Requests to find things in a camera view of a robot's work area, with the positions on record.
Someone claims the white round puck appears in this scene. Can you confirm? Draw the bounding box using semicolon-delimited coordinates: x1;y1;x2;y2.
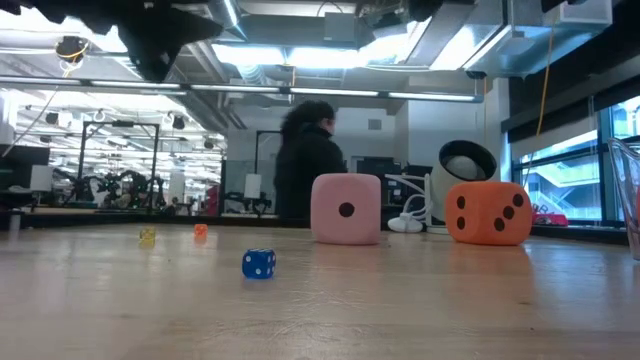
387;212;426;234

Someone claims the black ceiling spotlight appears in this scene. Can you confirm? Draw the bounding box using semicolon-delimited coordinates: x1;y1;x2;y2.
54;35;91;64

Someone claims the clear plastic tray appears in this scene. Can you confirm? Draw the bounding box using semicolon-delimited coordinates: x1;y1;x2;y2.
606;137;640;262

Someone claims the person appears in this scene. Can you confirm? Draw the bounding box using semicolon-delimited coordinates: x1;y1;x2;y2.
273;99;350;222

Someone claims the black gantry frame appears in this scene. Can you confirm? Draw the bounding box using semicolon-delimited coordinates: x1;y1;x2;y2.
77;119;161;211

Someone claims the white board panel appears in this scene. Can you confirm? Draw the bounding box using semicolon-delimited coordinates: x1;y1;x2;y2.
243;173;262;200

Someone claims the white device cable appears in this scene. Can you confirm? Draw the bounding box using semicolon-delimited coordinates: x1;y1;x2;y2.
383;172;434;226

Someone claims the white round camera device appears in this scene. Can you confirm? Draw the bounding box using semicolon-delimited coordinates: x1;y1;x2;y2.
428;139;499;235

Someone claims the large orange foam die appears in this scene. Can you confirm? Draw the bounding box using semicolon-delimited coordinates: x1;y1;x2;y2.
444;180;534;247

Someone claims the small blue die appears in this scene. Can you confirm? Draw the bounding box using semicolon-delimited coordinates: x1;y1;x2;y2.
241;248;277;280

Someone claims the large pink foam die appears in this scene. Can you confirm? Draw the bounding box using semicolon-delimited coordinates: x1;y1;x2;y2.
309;172;382;246

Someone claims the black computer monitor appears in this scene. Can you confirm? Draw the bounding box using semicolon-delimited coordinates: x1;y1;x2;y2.
0;144;54;194

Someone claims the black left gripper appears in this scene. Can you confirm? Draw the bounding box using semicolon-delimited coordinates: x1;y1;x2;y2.
0;0;224;84

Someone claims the yellow hanging cable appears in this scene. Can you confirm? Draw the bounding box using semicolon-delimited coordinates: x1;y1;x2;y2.
534;27;557;139

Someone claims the long ceiling light strip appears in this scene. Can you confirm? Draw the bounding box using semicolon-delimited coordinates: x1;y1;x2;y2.
0;74;485;104

